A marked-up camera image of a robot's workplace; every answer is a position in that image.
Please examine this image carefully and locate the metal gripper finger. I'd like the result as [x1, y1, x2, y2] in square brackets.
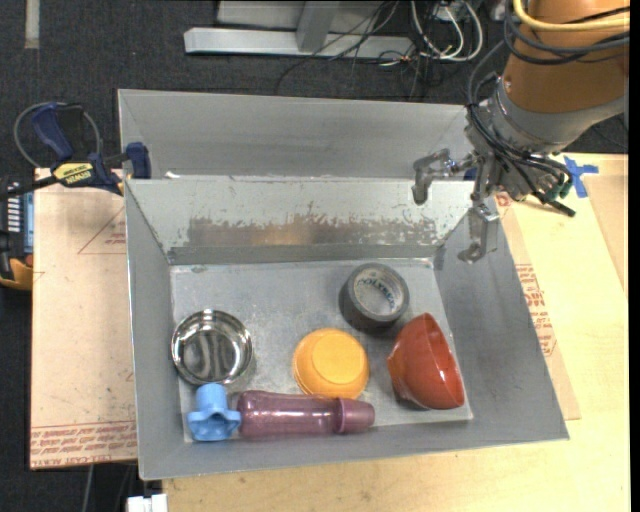
[410, 148, 474, 206]
[456, 197, 501, 265]

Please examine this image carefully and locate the grey metal bin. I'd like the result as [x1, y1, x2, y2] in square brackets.
[117, 88, 571, 482]

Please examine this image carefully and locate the red plastic bowl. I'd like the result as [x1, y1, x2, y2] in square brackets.
[385, 312, 467, 412]

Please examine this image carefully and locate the orange plastic bowl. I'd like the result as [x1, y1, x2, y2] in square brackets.
[291, 327, 372, 401]

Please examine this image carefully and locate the purple plastic bottle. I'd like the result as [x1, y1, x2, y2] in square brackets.
[235, 389, 377, 442]

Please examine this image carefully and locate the shiny steel bowl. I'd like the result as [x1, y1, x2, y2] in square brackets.
[170, 308, 255, 387]

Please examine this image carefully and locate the blue flower-shaped plastic cup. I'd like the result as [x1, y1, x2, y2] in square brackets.
[186, 383, 243, 443]

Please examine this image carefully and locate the brown cardboard board red print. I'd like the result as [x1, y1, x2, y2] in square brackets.
[29, 167, 584, 472]

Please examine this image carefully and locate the grey duct tape roll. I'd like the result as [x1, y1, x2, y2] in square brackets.
[338, 262, 412, 332]

